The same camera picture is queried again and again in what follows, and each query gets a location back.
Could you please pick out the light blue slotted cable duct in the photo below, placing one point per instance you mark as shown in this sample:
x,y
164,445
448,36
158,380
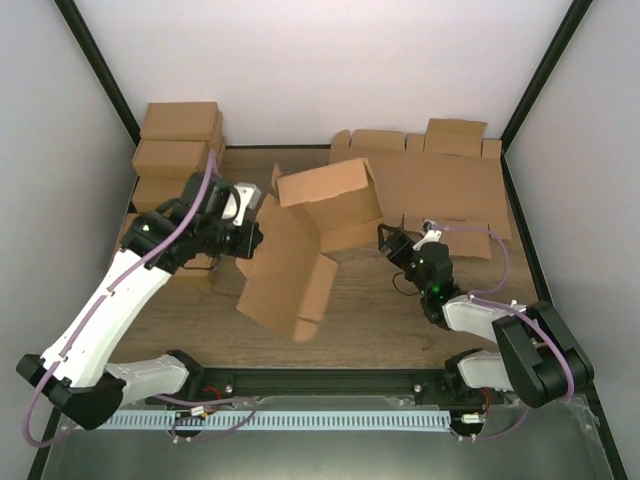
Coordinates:
x,y
420,421

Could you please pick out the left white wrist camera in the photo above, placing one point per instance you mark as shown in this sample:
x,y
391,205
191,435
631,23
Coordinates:
x,y
244,197

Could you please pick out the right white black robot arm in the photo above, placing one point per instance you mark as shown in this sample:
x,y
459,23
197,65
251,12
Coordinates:
x,y
537,357

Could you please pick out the right black corner post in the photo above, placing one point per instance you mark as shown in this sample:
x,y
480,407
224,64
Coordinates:
x,y
561,39

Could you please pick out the stack of flat cardboard blanks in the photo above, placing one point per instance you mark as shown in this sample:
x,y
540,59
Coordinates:
x,y
451,174

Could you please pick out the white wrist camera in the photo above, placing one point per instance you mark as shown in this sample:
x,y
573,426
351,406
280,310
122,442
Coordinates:
x,y
244,197
430,234

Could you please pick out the black corner post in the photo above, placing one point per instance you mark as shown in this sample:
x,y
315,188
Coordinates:
x,y
80,30
561,39

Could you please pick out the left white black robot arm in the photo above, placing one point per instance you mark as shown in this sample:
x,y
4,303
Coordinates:
x,y
76,373

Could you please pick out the left black corner post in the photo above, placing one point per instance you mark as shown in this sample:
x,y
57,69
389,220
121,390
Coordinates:
x,y
80,30

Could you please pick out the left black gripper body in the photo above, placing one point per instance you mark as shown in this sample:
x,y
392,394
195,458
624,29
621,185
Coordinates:
x,y
242,248

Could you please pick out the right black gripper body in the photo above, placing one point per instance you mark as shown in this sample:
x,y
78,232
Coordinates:
x,y
399,257

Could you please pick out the black aluminium frame rail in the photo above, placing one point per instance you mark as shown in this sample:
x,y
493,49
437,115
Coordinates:
x,y
215,383

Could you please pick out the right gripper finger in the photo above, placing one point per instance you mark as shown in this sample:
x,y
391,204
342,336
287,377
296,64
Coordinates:
x,y
405,238
388,237

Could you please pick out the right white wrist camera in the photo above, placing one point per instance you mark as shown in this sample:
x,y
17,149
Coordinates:
x,y
430,234

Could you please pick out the large front folded cardboard box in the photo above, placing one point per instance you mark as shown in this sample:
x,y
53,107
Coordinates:
x,y
196,270

